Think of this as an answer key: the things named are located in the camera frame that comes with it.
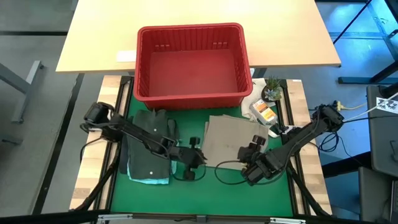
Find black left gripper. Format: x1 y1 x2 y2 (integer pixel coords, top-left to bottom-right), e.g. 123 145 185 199
169 136 208 182

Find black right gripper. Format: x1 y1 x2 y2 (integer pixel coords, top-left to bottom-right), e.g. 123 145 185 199
238 134 282 187

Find beige garment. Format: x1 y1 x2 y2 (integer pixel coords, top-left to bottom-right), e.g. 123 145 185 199
201 114 270 171

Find teal shorts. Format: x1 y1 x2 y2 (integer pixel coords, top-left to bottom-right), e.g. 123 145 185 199
126 142 178 185

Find dark green garment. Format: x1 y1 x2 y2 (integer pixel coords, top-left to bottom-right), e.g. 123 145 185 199
126 108 180 180

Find dark grey shorts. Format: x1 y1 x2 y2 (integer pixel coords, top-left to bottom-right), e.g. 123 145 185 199
119 138 130 174

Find red plastic laundry bin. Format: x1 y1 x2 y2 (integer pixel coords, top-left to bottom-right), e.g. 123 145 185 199
133 22 253 111

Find green work mat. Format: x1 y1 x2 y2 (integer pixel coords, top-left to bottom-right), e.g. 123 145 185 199
70 74 333 224

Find clear spray bottle black cap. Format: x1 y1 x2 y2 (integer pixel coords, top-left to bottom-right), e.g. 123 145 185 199
248 98 280 126

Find cream canvas tote bag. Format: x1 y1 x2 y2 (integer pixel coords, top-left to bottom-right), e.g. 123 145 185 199
241 77 281 138

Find small potted succulent plant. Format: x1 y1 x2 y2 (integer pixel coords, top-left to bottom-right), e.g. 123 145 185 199
262 76 283 103

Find light wooden side board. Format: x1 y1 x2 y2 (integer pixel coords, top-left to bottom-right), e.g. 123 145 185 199
281 79 333 215
70 75 131 210

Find yellow power plug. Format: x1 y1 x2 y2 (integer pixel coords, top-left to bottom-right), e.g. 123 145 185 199
333 100 368 112

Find white paper label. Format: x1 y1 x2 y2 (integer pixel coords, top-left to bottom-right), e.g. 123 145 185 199
115 50 138 62

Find black equipment cart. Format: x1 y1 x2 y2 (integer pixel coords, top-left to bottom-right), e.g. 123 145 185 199
366 83 398 179

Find dark desk foot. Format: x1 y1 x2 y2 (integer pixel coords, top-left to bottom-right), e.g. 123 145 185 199
337 52 398 85

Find white fiducial marker tag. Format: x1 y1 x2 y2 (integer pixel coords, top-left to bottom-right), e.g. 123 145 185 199
375 96 398 113

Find light wooden desk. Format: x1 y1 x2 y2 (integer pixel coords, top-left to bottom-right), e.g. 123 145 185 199
55 0 342 75

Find grey desk leg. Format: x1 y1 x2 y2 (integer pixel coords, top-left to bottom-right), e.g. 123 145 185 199
0 60 45 124

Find black floor cables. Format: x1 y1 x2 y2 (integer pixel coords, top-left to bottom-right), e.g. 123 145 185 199
308 105 398 156

